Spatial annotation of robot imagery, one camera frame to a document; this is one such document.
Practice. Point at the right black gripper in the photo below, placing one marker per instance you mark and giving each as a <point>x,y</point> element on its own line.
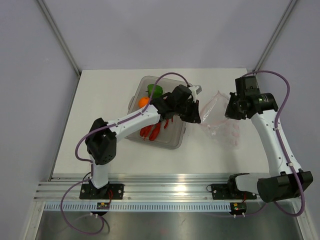
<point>229,113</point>

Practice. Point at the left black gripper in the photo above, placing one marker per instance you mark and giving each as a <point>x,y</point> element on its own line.
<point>193,116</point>

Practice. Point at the clear zip top bag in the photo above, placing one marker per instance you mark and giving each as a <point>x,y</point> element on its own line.
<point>222,130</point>

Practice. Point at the green bell pepper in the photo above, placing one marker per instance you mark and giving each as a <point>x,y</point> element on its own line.
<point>154,90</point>

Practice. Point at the red toy lobster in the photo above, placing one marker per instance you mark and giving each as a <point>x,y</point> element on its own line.
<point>151,131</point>

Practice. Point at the orange fruit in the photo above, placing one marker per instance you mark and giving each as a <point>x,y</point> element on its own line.
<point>143,102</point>

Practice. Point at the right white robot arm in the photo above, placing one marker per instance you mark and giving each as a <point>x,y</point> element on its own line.
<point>286,178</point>

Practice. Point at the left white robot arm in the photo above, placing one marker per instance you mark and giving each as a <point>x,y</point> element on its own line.
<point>103,136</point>

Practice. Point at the clear grey plastic container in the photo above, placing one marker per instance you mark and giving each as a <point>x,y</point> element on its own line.
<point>172,130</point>

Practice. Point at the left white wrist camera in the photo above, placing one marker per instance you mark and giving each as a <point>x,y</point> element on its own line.
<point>195,90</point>

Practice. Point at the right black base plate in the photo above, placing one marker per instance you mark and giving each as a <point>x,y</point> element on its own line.
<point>221,191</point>

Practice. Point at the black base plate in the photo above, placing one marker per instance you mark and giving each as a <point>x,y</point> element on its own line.
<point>113,191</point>
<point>221,191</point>

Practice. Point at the aluminium mounting rail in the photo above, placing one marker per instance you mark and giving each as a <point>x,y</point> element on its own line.
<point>141,188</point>

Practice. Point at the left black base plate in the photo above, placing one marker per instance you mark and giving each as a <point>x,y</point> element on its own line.
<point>113,191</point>

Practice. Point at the right aluminium frame post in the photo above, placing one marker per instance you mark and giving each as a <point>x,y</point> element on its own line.
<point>275,36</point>

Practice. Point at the aluminium frame post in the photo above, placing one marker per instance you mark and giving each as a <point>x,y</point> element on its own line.
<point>43,7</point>
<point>275,36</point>

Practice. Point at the white slotted cable duct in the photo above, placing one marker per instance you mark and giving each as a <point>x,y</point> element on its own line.
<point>139,207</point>

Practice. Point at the left aluminium frame post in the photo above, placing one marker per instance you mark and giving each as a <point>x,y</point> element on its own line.
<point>43,7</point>

